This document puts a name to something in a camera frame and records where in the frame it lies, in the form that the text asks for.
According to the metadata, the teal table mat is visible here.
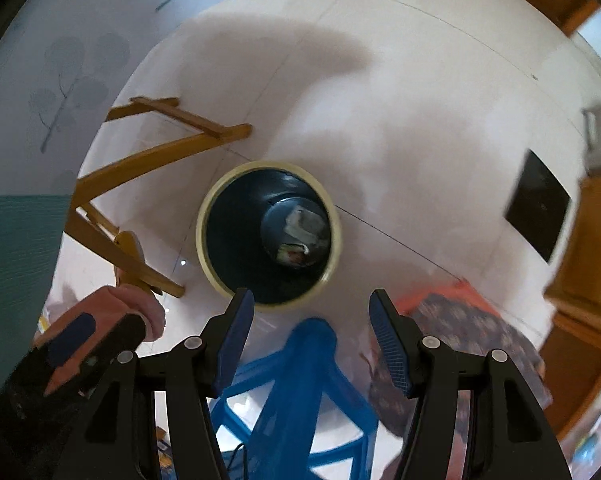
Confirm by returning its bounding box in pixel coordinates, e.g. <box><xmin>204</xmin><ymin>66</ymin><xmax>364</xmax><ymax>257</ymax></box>
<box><xmin>0</xmin><ymin>194</ymin><xmax>78</xmax><ymax>396</ymax></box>

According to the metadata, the crumpled white paper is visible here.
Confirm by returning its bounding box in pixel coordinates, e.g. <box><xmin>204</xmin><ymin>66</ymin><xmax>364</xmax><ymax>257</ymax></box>
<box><xmin>286</xmin><ymin>207</ymin><xmax>326</xmax><ymax>253</ymax></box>

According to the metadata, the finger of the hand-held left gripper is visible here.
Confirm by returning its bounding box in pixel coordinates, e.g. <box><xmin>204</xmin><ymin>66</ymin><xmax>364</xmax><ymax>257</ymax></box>
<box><xmin>45</xmin><ymin>311</ymin><xmax>95</xmax><ymax>368</ymax></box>
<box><xmin>78</xmin><ymin>312</ymin><xmax>148</xmax><ymax>398</ymax></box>

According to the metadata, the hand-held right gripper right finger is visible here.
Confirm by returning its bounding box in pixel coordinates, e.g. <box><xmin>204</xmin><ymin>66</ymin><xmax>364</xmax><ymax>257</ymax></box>
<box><xmin>367</xmin><ymin>288</ymin><xmax>573</xmax><ymax>480</ymax></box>

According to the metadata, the light wooden cabinet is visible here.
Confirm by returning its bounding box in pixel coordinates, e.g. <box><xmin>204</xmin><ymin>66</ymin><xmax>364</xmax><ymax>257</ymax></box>
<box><xmin>540</xmin><ymin>170</ymin><xmax>601</xmax><ymax>436</ymax></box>

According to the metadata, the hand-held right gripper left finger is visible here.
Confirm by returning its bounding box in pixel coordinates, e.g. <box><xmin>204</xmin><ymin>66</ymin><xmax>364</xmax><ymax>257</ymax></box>
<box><xmin>55</xmin><ymin>287</ymin><xmax>256</xmax><ymax>480</ymax></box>

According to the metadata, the table with white-teal cloth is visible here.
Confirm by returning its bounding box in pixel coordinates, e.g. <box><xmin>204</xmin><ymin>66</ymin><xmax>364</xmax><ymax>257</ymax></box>
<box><xmin>0</xmin><ymin>0</ymin><xmax>291</xmax><ymax>196</ymax></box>

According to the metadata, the black square floor mat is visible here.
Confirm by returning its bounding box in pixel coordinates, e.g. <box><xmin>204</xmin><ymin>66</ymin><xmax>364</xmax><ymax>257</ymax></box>
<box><xmin>504</xmin><ymin>149</ymin><xmax>572</xmax><ymax>263</ymax></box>

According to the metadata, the small colourful wrapper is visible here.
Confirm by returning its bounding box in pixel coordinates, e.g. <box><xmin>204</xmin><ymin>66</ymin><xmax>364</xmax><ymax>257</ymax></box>
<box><xmin>278</xmin><ymin>242</ymin><xmax>311</xmax><ymax>266</ymax></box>

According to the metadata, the blue plastic stool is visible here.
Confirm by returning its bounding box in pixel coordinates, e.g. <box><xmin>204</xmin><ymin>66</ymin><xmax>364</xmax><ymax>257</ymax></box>
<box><xmin>208</xmin><ymin>317</ymin><xmax>378</xmax><ymax>480</ymax></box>

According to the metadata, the wooden chair frame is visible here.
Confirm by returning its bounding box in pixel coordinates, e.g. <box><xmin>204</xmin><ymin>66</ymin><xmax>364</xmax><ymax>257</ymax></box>
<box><xmin>63</xmin><ymin>96</ymin><xmax>254</xmax><ymax>298</ymax></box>

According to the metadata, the dark bin with cream rim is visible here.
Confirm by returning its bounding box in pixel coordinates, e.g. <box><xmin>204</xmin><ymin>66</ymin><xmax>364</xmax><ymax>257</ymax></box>
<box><xmin>196</xmin><ymin>161</ymin><xmax>342</xmax><ymax>307</ymax></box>

